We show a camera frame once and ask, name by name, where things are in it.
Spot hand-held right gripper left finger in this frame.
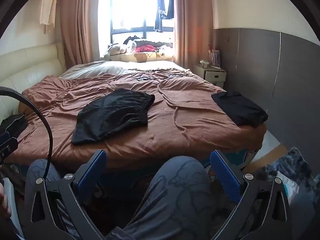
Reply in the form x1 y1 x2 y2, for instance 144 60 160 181
24 150 108 240

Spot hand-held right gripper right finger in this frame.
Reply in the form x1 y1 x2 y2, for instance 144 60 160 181
209 150 292 240

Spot black pants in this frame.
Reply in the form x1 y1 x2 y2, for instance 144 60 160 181
71 88 155 145
211 91 269 127

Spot folded black pants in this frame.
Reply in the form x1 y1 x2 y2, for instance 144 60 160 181
211 91 269 127

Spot person's left hand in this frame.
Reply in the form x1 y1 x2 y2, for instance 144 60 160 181
0 183 12 218

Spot person's left leg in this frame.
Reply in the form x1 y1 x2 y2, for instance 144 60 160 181
25 158 77 180

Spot person's leg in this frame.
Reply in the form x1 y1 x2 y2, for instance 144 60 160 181
110 156 238 240
25 158 77 180

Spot person's right leg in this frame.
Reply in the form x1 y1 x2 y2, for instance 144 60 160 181
110 156 238 240

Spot cream padded headboard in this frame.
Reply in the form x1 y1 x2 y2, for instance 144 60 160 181
0 42 66 123

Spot white and teal packet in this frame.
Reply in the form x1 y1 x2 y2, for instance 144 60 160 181
275 171 300 198

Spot brown fleece blanket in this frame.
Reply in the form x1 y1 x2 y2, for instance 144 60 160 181
5 69 267 170

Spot grey furry rug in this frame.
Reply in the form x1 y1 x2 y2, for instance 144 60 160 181
265 147 316 193

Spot white nightstand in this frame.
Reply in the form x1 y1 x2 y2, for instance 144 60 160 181
194 64 227 88

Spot white bed sheet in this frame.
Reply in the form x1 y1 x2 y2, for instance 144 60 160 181
59 60 183 79

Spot pink curtain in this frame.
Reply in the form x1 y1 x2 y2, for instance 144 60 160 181
59 0 101 67
172 0 216 69

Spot hanging cream garment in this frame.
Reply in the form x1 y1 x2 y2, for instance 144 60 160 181
40 0 59 34

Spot white plush toy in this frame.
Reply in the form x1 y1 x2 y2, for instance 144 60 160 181
104 42 137 58

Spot bear print pillow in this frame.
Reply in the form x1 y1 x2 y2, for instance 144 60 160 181
101 51 174 62

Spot red cloth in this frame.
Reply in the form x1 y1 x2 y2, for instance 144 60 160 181
135 44 158 53

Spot window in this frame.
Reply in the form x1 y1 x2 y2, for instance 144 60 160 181
99 0 175 58

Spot hanging dark clothes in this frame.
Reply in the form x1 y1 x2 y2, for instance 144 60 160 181
154 0 174 33

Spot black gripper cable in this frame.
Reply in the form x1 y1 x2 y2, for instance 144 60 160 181
0 86 53 180

